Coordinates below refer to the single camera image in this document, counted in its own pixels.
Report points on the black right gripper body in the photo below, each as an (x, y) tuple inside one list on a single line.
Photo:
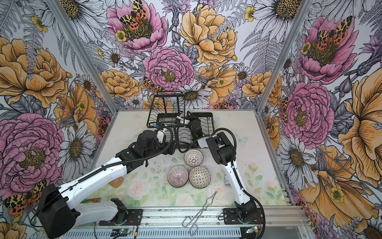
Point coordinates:
[(192, 118)]

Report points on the orange sticker on table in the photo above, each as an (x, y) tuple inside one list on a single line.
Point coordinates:
[(116, 182)]

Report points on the black wire dish rack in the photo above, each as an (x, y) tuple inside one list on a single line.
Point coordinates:
[(170, 109)]

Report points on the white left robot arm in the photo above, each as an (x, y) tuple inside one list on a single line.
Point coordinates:
[(59, 207)]

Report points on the white red diamond bowl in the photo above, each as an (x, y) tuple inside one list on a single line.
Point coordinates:
[(193, 157)]

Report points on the black white dotted bowl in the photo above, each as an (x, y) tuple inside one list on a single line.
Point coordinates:
[(199, 177)]

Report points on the green circuit board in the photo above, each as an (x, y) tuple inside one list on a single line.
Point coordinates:
[(117, 233)]

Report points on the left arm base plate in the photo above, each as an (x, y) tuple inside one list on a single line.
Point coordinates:
[(124, 216)]

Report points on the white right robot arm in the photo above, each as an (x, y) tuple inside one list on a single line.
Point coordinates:
[(223, 148)]

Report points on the metal wire tongs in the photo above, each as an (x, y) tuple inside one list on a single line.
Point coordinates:
[(191, 222)]

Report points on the purple striped bowl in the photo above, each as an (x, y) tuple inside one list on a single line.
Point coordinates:
[(178, 176)]

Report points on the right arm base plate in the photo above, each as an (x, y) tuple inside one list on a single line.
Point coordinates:
[(248, 213)]

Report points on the small clear square clock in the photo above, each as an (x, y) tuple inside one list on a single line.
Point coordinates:
[(226, 180)]

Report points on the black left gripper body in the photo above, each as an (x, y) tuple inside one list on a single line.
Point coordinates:
[(159, 147)]

